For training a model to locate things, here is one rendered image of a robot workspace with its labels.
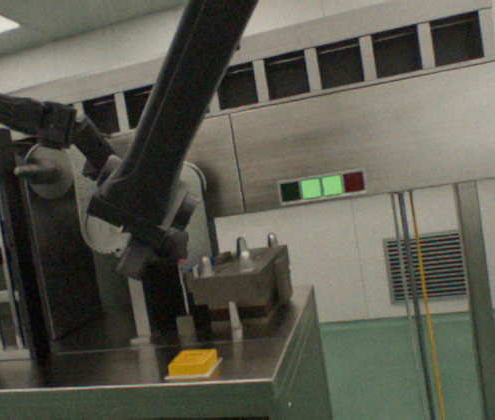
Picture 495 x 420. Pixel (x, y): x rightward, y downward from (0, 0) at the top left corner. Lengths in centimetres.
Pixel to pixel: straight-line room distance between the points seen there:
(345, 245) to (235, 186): 240
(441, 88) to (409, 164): 21
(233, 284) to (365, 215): 271
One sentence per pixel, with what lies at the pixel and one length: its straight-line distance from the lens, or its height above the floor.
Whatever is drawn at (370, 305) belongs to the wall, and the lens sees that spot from 381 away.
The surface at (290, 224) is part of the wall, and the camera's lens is 372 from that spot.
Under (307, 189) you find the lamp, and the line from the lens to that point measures 133.
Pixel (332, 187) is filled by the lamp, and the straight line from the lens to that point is 133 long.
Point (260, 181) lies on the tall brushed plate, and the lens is 136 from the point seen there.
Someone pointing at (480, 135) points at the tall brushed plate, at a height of 126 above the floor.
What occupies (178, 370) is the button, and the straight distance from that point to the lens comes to 87.
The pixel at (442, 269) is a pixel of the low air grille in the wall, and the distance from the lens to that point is 377.
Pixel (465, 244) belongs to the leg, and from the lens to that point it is 154.
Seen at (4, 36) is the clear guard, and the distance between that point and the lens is 165.
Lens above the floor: 121
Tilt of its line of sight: 3 degrees down
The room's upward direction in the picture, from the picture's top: 9 degrees counter-clockwise
